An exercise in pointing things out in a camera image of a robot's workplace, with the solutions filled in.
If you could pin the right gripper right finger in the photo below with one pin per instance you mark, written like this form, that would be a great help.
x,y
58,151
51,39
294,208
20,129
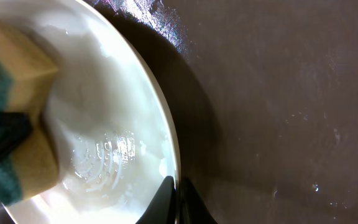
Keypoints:
x,y
192,208

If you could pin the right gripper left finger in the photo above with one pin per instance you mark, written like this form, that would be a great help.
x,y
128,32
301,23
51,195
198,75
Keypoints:
x,y
162,208

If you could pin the green yellow sponge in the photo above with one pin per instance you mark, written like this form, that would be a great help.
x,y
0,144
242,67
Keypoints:
x,y
26,77

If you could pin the white plate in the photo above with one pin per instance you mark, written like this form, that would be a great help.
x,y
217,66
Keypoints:
x,y
109,120

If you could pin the large dark serving tray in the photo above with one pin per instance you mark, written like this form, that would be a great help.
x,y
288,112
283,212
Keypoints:
x,y
264,97

